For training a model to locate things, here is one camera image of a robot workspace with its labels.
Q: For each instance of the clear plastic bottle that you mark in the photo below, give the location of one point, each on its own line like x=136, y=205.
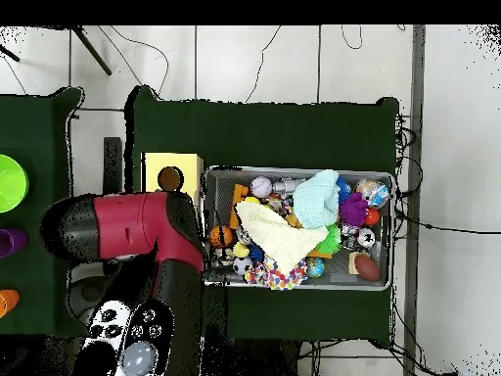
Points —
x=373, y=192

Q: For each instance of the brown toy football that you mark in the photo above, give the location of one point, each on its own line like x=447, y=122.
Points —
x=367, y=268

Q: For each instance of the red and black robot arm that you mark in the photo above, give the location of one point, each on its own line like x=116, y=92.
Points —
x=129, y=227

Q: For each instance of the wooden box with three holes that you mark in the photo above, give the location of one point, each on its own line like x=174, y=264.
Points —
x=188, y=164

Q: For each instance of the silver mesh bin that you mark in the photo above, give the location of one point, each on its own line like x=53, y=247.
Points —
x=352, y=284

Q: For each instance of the yellow ball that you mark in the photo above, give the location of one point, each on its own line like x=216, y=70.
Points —
x=252, y=199

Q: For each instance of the white toy baseball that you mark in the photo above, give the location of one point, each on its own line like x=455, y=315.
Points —
x=261, y=187

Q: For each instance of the cream waffle cloth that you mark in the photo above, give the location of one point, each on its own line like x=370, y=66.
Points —
x=278, y=235

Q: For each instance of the orange toy basketball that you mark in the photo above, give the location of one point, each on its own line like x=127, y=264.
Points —
x=221, y=236

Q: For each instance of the mint waffle cloth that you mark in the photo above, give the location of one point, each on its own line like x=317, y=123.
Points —
x=315, y=199

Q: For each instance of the colourful patterned cloth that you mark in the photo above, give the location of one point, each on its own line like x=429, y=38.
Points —
x=274, y=278

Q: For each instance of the purple spiky rubber toy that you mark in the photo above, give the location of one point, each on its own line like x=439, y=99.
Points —
x=353, y=209

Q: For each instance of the black tripod leg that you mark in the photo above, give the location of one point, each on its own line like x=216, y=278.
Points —
x=92, y=51

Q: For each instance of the dark green side tablecloth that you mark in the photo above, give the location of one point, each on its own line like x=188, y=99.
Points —
x=35, y=129

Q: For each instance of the bright green bowl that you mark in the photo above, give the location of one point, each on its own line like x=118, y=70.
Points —
x=11, y=184

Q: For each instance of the purple plastic cup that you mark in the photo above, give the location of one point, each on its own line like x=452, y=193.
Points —
x=11, y=243

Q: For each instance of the orange plastic cup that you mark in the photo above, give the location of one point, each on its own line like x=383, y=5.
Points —
x=8, y=303

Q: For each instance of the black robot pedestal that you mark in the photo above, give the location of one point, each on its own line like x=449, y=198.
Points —
x=254, y=360

